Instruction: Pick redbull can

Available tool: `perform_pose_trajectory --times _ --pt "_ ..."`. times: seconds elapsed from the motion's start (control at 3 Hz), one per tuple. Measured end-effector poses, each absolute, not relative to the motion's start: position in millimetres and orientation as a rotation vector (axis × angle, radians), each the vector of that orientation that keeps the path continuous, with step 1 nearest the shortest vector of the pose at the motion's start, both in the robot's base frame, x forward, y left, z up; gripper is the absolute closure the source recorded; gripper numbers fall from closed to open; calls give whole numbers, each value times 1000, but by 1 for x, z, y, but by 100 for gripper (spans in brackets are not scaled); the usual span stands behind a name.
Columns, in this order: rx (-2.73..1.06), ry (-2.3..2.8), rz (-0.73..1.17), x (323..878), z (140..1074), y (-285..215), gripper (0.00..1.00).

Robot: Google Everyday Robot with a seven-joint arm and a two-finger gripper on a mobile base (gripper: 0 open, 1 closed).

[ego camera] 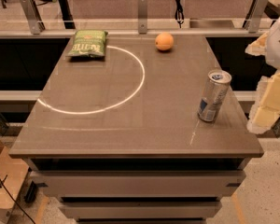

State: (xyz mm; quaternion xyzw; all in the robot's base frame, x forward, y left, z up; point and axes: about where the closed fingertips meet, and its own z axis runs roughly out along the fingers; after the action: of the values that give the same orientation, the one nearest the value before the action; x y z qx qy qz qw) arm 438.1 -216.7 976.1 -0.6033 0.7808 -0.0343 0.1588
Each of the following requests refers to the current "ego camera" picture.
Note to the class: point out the orange fruit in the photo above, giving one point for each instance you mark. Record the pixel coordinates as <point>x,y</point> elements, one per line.
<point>164,41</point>

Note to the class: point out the green chips bag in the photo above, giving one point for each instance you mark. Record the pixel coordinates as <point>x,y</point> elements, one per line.
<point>89,43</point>

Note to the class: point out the black table leg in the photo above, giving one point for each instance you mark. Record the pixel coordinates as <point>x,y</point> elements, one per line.
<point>66,14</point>

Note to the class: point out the grey drawer cabinet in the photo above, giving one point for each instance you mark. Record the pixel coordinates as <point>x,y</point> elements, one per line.
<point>119,140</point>

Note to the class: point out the left metal bracket post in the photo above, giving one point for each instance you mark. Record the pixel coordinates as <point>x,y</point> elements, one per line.
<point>32,15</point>

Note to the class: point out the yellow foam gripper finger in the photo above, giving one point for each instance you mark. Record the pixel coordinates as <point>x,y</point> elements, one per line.
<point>265,112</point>
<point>257,47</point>

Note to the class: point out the silver blue redbull can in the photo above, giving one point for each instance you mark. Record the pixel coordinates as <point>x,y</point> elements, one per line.
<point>214,93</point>

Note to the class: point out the middle metal bracket post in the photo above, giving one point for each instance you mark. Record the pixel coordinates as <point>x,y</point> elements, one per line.
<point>142,16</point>

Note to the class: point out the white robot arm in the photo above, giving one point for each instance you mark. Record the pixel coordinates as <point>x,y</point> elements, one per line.
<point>272,56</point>

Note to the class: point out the metal bracket post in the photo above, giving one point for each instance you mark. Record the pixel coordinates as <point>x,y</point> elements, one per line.
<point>32,15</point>
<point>142,16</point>
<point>256,15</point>

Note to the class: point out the cardboard box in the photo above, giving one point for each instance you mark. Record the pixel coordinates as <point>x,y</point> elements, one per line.
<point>12,175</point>

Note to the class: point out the right metal bracket post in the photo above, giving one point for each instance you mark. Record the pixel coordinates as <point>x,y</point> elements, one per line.
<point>256,15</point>

